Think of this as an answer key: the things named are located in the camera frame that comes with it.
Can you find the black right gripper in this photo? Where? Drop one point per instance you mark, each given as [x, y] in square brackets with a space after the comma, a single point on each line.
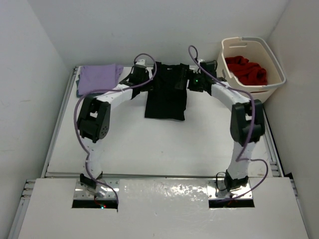
[190, 75]

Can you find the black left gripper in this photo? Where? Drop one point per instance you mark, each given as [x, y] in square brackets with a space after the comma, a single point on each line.
[146, 88]

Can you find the lavender garment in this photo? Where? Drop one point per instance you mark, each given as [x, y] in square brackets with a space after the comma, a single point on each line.
[99, 77]

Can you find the black garment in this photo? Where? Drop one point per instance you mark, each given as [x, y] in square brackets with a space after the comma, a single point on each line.
[168, 98]

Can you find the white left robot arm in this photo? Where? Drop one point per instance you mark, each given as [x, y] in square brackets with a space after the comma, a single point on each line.
[92, 114]

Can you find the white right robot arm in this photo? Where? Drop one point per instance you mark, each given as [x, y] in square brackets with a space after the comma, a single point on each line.
[246, 124]

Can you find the red garment in basket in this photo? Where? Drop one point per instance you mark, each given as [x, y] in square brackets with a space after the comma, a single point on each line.
[248, 73]

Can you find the cream perforated laundry basket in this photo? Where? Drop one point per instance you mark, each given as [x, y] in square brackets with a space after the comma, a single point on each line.
[256, 50]

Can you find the white front cover panel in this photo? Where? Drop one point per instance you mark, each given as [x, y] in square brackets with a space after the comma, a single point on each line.
[163, 209]

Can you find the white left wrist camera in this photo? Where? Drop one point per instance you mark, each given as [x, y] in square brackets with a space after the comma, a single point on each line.
[141, 63]

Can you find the aluminium table edge rail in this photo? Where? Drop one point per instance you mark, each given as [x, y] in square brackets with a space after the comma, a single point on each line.
[59, 120]

